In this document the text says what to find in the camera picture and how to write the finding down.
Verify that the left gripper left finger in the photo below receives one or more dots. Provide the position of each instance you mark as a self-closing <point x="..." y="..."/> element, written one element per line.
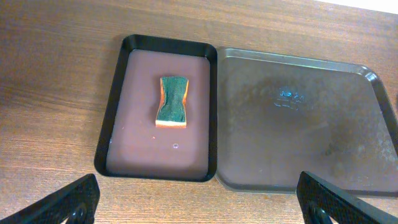
<point x="74" y="203"/>

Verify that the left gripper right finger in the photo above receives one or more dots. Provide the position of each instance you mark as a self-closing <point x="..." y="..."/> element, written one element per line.
<point x="322" y="202"/>

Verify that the orange green scrub sponge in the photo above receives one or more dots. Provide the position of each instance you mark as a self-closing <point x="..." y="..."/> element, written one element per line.
<point x="172" y="107"/>

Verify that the small reddish brown tray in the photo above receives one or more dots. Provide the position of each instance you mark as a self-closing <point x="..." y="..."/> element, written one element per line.
<point x="130" y="144"/>

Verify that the large dark brown tray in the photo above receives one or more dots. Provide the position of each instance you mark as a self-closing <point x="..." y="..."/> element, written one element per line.
<point x="280" y="115"/>

